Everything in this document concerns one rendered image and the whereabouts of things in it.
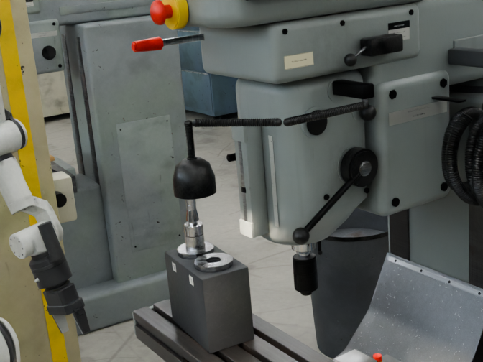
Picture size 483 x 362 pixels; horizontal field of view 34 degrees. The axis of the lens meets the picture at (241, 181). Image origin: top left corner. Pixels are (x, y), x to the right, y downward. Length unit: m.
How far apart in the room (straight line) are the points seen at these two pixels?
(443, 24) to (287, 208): 0.46
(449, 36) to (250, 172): 0.46
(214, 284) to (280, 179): 0.47
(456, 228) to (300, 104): 0.56
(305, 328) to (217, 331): 2.20
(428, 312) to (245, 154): 0.65
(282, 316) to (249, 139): 2.82
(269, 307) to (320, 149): 2.92
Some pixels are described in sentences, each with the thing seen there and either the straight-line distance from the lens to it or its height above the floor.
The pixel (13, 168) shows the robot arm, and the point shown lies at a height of 1.38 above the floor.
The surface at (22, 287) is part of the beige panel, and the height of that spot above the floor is 0.65.
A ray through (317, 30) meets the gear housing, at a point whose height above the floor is 1.71.
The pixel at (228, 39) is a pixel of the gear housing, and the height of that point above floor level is 1.70.
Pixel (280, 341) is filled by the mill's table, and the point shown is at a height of 0.96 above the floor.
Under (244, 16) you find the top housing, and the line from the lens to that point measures 1.23.
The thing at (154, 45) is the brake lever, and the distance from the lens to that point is 1.39.
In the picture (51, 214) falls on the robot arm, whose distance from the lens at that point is 2.00.
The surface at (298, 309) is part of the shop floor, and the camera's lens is 4.21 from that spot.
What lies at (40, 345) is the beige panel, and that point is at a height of 0.39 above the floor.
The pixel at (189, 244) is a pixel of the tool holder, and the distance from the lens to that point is 1.89.
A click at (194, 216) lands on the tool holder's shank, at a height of 1.24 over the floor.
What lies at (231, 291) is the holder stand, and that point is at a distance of 1.81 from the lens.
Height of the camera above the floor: 1.85
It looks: 16 degrees down
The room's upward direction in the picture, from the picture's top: 5 degrees counter-clockwise
